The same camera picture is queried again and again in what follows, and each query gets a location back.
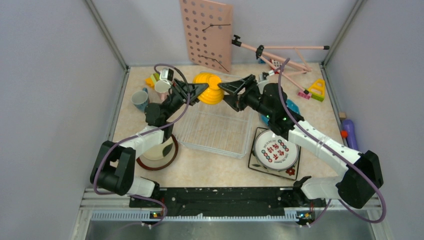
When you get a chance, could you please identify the pink pegboard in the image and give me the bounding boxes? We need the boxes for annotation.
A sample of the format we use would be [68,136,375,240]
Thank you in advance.
[179,0,234,74]

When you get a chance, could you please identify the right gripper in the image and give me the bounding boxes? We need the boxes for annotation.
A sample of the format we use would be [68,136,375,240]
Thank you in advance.
[218,74,273,120]

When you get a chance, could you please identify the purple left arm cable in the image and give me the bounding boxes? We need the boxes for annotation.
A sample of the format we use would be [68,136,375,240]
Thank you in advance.
[92,63,191,229]

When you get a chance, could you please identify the yellow ribbed bowl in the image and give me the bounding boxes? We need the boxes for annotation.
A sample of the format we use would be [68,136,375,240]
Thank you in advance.
[193,72,224,105]

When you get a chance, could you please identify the yellow triangle toy block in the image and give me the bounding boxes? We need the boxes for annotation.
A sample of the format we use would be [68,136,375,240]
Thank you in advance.
[308,79,326,102]

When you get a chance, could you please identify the teal polka dot plate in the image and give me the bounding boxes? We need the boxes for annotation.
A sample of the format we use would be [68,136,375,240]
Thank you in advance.
[259,98,301,126]

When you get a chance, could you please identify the cream bowl with brown rim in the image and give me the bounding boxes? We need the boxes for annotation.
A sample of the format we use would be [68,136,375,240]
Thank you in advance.
[136,134,179,171]

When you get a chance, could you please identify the pink tripod stand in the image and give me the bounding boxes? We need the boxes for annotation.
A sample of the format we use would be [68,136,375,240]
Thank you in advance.
[231,35,331,99]

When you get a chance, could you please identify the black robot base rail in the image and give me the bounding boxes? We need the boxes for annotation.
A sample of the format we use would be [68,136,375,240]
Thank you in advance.
[129,187,326,217]

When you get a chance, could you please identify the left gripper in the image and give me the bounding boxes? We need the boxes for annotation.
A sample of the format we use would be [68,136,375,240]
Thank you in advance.
[162,77,212,121]

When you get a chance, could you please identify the round white patterned plate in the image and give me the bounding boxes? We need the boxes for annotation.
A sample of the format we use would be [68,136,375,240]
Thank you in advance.
[253,130,301,171]

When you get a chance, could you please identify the stacked coloured toy blocks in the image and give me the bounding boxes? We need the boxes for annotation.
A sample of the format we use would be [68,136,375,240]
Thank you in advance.
[145,72,160,89]

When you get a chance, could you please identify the red toy block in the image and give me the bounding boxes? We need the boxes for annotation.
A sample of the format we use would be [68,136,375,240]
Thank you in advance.
[269,59,281,69]

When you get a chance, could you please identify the pink mug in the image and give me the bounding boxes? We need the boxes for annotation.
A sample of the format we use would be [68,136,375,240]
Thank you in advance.
[154,80,171,102]

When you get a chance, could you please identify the square floral plate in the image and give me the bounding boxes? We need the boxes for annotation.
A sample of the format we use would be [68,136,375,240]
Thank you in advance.
[247,127,301,181]

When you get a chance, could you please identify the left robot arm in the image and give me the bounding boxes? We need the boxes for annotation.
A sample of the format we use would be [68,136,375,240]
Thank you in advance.
[90,79,208,207]

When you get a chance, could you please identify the white wire dish rack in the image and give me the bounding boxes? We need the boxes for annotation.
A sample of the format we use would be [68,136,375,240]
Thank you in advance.
[172,71,256,160]

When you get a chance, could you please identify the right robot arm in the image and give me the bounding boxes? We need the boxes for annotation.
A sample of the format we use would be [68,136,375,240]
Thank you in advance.
[218,75,386,209]

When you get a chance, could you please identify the blue grey mug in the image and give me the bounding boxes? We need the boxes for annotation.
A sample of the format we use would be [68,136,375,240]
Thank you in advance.
[130,87,150,112]

